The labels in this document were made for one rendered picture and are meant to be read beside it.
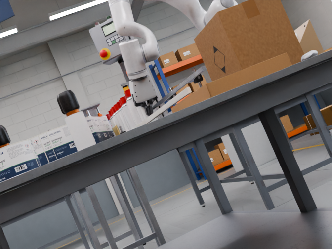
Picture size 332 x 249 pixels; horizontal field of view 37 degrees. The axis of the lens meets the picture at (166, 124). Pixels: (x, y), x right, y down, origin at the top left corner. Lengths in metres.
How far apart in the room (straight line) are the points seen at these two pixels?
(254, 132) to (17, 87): 4.82
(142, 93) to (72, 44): 8.34
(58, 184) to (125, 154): 0.17
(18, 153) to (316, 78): 1.21
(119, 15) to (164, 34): 8.51
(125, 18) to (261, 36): 0.66
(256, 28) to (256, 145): 6.15
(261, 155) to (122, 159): 6.74
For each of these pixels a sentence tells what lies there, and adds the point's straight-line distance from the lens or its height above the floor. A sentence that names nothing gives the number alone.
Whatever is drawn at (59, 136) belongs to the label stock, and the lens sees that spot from 2.45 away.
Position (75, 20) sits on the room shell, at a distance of 9.31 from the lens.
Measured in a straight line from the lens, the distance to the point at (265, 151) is 7.94.
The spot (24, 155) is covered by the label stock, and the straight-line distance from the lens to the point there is 2.10.
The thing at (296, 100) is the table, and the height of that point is 0.73.
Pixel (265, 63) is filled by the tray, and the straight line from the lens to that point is 1.37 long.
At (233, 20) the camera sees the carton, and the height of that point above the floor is 1.07.
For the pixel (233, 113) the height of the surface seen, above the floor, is 0.77.
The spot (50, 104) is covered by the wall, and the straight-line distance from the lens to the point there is 10.16.
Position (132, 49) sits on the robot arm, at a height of 1.19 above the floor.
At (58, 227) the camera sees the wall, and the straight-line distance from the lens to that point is 10.01.
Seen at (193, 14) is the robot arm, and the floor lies 1.29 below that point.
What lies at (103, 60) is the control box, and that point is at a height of 1.30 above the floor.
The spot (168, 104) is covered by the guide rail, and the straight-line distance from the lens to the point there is 1.81.
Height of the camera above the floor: 0.75
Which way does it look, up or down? 3 degrees up
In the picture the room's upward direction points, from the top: 23 degrees counter-clockwise
